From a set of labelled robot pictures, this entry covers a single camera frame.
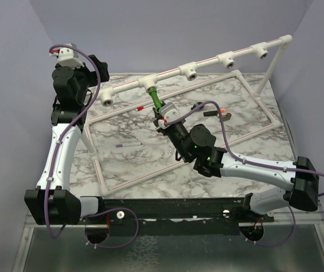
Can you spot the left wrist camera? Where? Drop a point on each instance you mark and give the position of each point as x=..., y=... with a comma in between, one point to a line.
x=67, y=57

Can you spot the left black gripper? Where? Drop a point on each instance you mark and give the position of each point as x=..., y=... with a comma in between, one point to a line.
x=102, y=69

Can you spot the red capped white pen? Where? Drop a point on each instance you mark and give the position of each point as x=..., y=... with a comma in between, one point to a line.
x=142, y=107

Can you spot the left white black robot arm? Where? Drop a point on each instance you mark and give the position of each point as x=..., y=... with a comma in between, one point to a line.
x=52, y=202

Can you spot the orange black marker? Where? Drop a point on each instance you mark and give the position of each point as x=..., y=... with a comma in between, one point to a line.
x=213, y=113

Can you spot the green plastic water faucet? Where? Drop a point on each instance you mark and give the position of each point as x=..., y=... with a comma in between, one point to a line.
x=154, y=96

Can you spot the black grey faucet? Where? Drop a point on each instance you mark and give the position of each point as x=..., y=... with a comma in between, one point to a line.
x=197, y=106

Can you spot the brown metal lever piece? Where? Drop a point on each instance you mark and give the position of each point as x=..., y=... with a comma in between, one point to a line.
x=226, y=117

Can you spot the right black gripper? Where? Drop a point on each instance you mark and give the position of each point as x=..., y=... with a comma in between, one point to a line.
x=156, y=119

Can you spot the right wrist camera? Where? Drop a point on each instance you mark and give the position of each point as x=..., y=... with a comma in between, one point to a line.
x=169, y=112

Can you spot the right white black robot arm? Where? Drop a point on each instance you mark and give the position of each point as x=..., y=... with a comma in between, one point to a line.
x=294, y=184

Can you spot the purple capped white pen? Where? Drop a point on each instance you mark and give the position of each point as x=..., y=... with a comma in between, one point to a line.
x=128, y=144

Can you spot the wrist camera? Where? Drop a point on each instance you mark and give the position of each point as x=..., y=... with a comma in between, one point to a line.
x=169, y=112
x=67, y=57

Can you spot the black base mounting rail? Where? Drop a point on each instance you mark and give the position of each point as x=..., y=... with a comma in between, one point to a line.
x=172, y=217

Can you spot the white PVC pipe rack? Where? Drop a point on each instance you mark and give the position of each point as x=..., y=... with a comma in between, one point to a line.
x=189, y=71

